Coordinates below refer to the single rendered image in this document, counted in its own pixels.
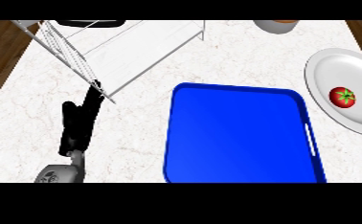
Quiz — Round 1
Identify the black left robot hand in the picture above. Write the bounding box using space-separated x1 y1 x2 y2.
56 79 106 158

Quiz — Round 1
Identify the black flat object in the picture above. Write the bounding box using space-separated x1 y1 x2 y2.
55 20 127 29

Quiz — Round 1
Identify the red tomato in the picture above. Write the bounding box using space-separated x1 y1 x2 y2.
328 86 358 109

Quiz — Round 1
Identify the blue plastic tray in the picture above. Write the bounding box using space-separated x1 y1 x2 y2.
163 81 328 184

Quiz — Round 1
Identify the white wire dish rack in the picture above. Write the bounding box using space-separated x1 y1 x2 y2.
10 20 207 104

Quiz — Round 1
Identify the white plate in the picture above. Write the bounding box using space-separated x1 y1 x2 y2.
303 47 362 135

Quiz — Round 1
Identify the grey pot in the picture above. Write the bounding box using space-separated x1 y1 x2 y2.
253 20 300 35

